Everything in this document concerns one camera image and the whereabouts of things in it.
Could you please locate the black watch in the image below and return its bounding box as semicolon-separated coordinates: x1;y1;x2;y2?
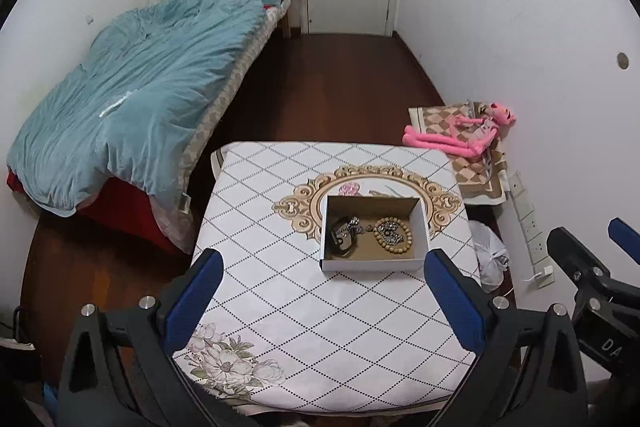
328;217;359;257

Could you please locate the pink panther plush toy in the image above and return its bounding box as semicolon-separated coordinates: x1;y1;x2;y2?
402;103;516;158

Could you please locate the bed with patterned mattress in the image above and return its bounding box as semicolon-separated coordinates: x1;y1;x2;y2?
6;0;293;253

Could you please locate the white power strip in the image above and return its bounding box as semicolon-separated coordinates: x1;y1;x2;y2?
508;172;554;289

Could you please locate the wooden bead bracelet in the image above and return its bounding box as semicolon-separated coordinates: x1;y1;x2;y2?
372;215;418;257

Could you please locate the silver crystal bracelet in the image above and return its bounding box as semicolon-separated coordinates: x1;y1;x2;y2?
380;223;407;249

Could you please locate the white plastic bag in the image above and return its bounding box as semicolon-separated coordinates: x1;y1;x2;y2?
469;220;510;293

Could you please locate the white cardboard box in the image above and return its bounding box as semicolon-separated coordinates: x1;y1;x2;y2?
319;195;430;273

